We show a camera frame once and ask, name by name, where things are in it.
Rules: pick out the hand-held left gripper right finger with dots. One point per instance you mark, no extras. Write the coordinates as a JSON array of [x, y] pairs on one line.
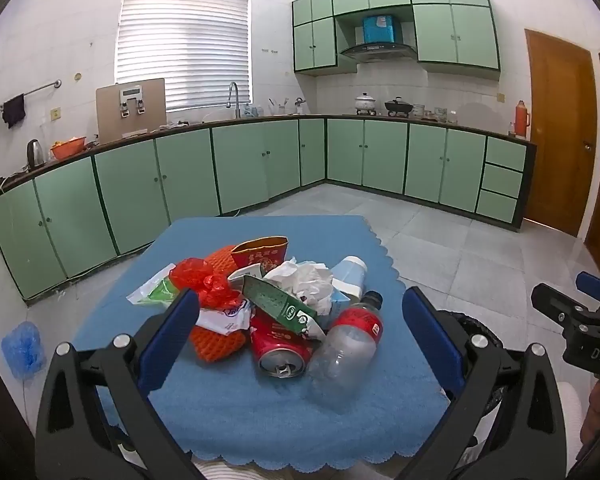
[[430, 330]]

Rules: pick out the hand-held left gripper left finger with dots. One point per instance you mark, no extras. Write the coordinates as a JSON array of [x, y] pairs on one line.
[[172, 340]]

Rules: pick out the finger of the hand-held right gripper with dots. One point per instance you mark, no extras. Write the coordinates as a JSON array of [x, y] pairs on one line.
[[550, 300], [597, 287]]

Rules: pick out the orange foam fruit net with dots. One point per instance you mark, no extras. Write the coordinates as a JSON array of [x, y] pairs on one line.
[[220, 260], [215, 347]]

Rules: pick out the red plastic bag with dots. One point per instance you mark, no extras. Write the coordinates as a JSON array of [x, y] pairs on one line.
[[200, 272]]

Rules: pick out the light blue packet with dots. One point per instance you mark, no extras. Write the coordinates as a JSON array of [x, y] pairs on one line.
[[341, 302]]

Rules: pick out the person's right hand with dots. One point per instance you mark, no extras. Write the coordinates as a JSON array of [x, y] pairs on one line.
[[597, 415]]

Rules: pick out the green white plastic packet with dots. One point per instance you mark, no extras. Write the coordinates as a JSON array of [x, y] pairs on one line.
[[155, 292]]

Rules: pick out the white plastic wrapper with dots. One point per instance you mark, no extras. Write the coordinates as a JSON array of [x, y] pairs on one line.
[[220, 320]]

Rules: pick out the clear plastic bottle red label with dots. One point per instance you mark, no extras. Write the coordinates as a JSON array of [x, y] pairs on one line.
[[345, 355]]

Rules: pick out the light blue paper cup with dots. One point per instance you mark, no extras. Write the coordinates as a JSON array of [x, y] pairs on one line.
[[350, 272]]

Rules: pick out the crushed red can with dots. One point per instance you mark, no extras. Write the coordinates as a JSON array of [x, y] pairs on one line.
[[280, 340]]

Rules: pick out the green paper carton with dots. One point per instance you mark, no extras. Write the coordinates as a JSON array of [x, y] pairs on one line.
[[275, 302]]

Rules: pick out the blue scalloped tablecloth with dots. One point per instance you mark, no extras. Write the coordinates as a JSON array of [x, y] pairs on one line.
[[260, 420]]

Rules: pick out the red gold snack bag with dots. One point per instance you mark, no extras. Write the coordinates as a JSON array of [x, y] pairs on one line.
[[260, 260]]

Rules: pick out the crumpled white tissue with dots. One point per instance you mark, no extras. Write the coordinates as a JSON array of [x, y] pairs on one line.
[[305, 280]]

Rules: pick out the blue plastic bag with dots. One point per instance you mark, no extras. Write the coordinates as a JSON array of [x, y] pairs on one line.
[[22, 350]]

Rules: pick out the green lower cabinets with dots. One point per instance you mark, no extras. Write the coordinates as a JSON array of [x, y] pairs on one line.
[[130, 195]]

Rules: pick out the green cabinets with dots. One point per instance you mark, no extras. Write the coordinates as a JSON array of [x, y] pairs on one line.
[[455, 35], [130, 195]]

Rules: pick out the red thermos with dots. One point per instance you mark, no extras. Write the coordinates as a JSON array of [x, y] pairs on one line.
[[520, 120]]

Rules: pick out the glass jar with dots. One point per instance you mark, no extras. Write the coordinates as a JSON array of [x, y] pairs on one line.
[[453, 116], [419, 112]]

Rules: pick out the orange plastic basin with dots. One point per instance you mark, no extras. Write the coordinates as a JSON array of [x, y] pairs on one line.
[[67, 150]]

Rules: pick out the brown cardboard box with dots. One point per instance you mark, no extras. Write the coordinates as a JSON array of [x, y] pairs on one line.
[[130, 120]]

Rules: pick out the black wok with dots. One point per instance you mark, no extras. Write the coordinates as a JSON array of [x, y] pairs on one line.
[[397, 106]]

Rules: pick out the steel electric kettle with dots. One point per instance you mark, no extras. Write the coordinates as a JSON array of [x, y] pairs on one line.
[[36, 155]]

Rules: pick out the white cooking pot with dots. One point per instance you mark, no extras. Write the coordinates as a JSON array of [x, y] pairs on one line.
[[365, 104]]

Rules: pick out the metal faucet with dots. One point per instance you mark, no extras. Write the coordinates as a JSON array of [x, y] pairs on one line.
[[234, 92]]

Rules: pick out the dark towel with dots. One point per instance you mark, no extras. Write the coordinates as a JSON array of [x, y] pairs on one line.
[[13, 110]]

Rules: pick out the green upper cabinets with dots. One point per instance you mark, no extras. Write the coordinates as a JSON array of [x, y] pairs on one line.
[[455, 35]]

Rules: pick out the black range hood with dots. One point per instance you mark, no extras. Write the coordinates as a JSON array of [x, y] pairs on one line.
[[377, 52]]

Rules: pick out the white window blind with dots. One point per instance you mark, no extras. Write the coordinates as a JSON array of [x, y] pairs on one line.
[[185, 45]]

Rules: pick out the blue box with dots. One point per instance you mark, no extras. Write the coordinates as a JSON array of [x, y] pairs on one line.
[[380, 30]]

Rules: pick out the metal towel rail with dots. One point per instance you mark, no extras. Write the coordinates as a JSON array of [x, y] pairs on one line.
[[40, 89]]

